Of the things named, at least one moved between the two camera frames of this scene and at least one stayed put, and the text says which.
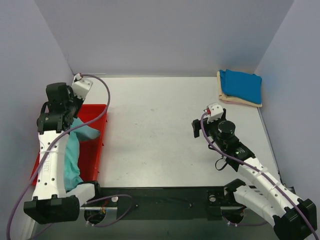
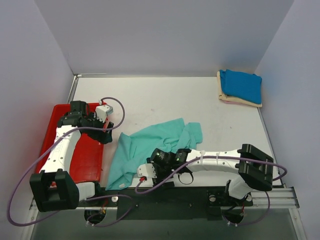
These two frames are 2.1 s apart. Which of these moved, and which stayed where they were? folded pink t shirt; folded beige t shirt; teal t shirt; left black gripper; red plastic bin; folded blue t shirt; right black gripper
Moved: teal t shirt; right black gripper; left black gripper
Stayed: folded beige t shirt; folded blue t shirt; red plastic bin; folded pink t shirt
